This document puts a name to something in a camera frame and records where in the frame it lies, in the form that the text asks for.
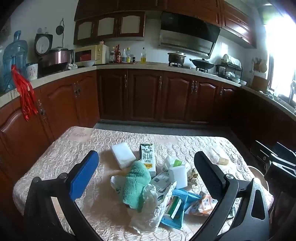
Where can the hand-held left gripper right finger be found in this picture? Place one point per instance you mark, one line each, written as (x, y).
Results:
(208, 176)

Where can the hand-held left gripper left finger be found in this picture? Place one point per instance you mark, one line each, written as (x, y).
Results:
(85, 174)

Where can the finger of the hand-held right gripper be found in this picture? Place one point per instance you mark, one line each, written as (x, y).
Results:
(260, 150)
(284, 153)

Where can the beige paper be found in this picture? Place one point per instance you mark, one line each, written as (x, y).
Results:
(193, 176)

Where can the green white milk carton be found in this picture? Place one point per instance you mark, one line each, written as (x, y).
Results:
(148, 158)

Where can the yellow piece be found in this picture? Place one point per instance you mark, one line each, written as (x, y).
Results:
(223, 161)

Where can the beige embossed tablecloth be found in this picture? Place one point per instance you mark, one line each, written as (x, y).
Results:
(69, 150)

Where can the orange patterned packet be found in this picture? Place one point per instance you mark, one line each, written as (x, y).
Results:
(203, 205)

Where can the blue packet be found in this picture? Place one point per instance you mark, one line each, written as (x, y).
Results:
(185, 195)

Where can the white green packet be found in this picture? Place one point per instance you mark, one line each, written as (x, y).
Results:
(177, 163)

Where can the white foam block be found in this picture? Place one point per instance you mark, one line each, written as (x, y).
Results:
(123, 154)

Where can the green white small box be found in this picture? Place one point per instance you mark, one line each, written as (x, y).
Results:
(173, 207)

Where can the printed white packet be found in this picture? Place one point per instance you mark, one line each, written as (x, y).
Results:
(160, 180)

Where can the green towel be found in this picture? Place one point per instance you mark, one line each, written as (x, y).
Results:
(136, 185)

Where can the light blue wrapper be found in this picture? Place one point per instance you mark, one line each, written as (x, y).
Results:
(171, 223)

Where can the wooden cutting board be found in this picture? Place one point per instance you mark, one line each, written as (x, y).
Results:
(260, 83)

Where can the white plastic bag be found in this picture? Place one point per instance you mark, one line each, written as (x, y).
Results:
(148, 215)

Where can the hanging wooden utensils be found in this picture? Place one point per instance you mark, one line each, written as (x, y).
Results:
(260, 64)

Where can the black dish rack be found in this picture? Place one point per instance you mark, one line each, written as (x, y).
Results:
(227, 70)

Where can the window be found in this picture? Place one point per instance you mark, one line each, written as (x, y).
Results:
(279, 58)

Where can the white cloth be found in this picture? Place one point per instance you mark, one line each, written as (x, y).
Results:
(231, 59)

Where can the wooden base cabinet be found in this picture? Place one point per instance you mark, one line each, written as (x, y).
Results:
(143, 95)

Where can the red tassel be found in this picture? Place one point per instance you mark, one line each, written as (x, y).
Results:
(24, 92)

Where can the black wok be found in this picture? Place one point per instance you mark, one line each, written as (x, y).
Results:
(202, 63)

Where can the small white rag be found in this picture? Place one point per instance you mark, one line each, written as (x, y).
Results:
(73, 66)

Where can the white bowl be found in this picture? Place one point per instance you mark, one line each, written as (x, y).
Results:
(88, 63)

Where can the gas stove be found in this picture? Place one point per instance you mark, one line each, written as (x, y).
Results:
(185, 66)

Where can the white patterned mug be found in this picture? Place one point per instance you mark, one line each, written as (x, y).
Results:
(32, 71)

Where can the cream microwave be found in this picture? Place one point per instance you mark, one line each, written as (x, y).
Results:
(97, 54)

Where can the rice cooker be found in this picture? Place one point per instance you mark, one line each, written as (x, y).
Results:
(57, 56)

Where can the beige countertop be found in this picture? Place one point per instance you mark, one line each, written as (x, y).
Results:
(138, 66)

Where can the stew pot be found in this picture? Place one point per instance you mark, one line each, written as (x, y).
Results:
(177, 59)

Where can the small clear bottle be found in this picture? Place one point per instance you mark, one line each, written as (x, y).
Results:
(112, 55)

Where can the red sauce bottle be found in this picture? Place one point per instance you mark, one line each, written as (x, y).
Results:
(118, 55)

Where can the dark bottle white cap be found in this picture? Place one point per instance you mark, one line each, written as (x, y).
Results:
(124, 56)

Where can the small dark jar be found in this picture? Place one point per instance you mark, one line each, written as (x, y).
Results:
(134, 59)

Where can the yellow oil bottle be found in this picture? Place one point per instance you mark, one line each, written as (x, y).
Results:
(143, 58)

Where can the range hood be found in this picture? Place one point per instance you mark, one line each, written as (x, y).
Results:
(189, 34)

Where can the kitchen scale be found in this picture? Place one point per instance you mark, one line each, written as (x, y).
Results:
(42, 44)

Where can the blue water jug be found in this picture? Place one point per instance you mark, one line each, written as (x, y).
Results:
(13, 53)

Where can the black hanging strainer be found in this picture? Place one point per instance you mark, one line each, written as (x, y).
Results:
(59, 29)

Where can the glass door wall cabinet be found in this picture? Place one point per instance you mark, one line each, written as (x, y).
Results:
(108, 26)

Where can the dark wooden wall cabinet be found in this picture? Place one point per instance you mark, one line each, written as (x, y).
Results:
(196, 9)

